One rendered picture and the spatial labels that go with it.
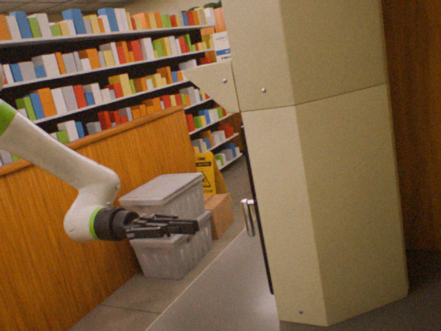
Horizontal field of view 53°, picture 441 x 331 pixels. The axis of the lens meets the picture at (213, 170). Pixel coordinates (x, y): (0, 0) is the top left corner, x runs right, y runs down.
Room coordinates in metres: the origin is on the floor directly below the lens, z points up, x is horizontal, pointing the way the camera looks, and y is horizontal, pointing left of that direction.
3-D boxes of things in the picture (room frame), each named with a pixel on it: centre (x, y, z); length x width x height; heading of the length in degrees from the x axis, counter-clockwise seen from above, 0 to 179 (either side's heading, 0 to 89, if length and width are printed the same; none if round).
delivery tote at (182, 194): (3.29, 0.41, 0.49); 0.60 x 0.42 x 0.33; 149
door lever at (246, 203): (0.93, -0.07, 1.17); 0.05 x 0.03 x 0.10; 58
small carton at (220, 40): (0.99, -0.08, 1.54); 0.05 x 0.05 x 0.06; 77
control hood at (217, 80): (1.03, -0.11, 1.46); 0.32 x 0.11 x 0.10; 149
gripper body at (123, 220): (1.11, 0.23, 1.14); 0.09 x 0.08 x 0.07; 58
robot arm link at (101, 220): (1.15, 0.30, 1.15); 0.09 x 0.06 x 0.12; 148
